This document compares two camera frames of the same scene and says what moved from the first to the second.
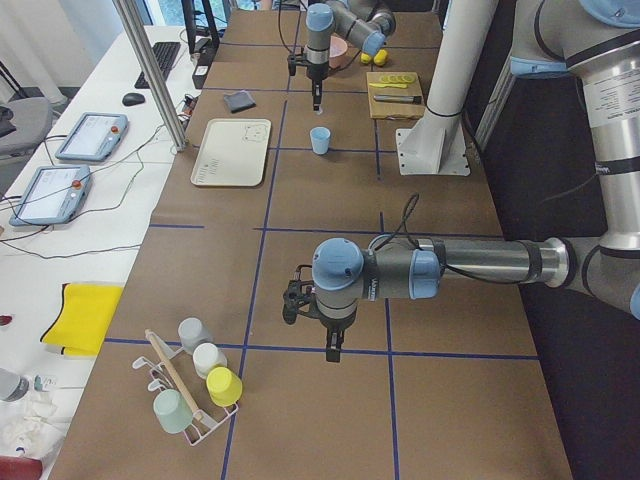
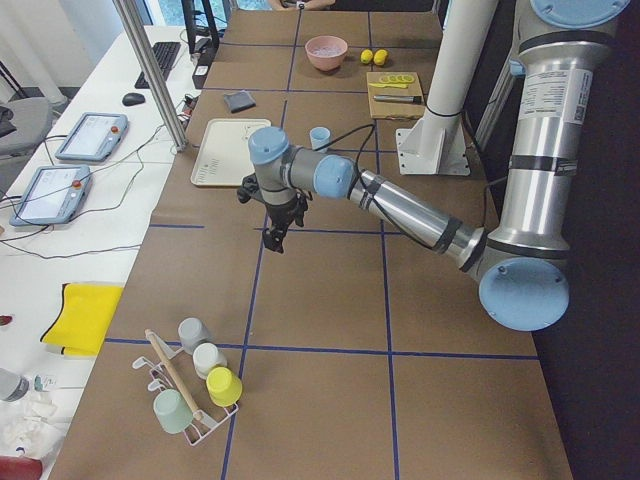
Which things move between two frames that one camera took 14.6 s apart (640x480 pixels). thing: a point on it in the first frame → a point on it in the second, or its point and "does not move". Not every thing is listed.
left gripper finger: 331,346 → 268,239
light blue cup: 320,139 does not move
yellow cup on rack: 224,386 does not move
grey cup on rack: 192,332 does not move
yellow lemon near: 380,57 does not move
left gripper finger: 337,348 → 279,240
